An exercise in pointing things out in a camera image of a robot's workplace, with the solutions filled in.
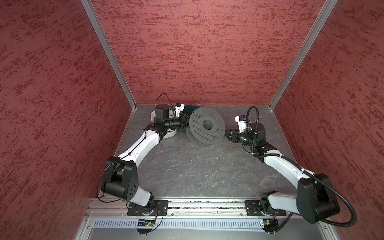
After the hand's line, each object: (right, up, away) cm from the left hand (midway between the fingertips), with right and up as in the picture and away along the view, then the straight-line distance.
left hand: (196, 123), depth 77 cm
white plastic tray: (-18, -7, +20) cm, 28 cm away
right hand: (+14, -6, +4) cm, 16 cm away
